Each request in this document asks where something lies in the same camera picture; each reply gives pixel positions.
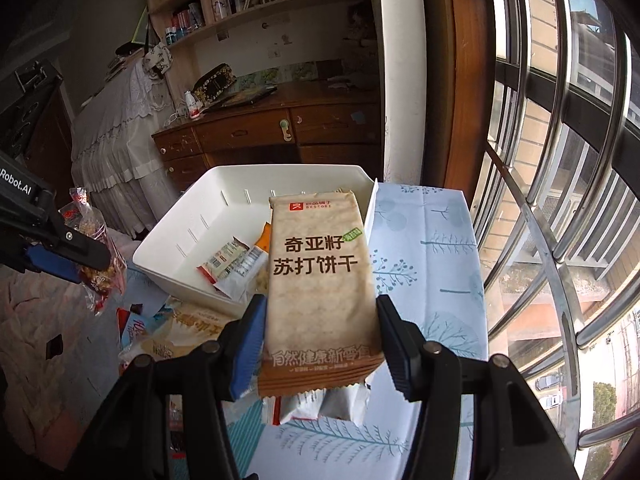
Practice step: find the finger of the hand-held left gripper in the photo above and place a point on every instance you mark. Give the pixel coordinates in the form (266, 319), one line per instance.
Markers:
(85, 252)
(50, 261)

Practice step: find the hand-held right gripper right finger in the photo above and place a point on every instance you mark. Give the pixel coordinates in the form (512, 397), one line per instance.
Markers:
(400, 367)

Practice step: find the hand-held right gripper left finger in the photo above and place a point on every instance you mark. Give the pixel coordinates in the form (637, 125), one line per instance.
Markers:
(250, 345)

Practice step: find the clear red dates packet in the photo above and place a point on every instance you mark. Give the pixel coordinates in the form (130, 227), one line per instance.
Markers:
(95, 267)

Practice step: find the cream cracker packet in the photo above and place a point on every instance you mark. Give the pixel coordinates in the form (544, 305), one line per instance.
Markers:
(190, 327)

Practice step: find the small white red sachet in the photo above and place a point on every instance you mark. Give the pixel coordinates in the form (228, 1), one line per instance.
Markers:
(227, 257)

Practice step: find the brown cracker packet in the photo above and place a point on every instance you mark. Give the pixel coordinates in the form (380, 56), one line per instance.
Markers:
(320, 270)

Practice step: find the white plastic bin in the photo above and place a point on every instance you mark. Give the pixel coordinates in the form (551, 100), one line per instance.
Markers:
(200, 210)

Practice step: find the white gold snack bar packet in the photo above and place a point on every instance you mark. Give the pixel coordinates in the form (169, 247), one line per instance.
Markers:
(242, 275)

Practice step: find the white red snack packet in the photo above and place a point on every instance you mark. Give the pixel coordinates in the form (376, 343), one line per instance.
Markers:
(300, 407)

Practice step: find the blue snack packet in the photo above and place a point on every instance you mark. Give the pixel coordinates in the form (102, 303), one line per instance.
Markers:
(135, 332)

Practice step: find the teal striped mat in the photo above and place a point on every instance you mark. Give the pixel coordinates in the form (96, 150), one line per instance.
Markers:
(245, 440)

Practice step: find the tree print tablecloth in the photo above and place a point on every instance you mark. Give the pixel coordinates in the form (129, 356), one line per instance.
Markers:
(430, 270)

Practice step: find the white lace furniture cover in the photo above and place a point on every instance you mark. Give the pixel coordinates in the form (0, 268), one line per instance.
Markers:
(115, 150)

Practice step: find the small white bottle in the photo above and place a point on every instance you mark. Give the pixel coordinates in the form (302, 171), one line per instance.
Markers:
(192, 105)

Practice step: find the wooden desk with drawers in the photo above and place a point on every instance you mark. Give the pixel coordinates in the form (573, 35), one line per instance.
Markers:
(240, 130)

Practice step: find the patterned cloth bag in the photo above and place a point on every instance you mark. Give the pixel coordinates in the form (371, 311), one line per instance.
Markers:
(157, 60)

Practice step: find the tree outside window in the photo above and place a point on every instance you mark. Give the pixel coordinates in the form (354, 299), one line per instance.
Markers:
(604, 410)

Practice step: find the black ornate box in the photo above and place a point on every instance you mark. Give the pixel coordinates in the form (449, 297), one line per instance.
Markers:
(215, 80)

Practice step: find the drawer safety lock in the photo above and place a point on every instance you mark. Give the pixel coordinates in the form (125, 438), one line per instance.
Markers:
(286, 130)

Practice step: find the flat book on desk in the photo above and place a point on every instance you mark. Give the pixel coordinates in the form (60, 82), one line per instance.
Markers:
(247, 96)

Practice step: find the metal window grille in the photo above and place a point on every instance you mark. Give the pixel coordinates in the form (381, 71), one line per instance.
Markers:
(560, 125)

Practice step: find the wooden window frame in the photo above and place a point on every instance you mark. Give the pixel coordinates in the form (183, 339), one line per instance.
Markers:
(465, 85)

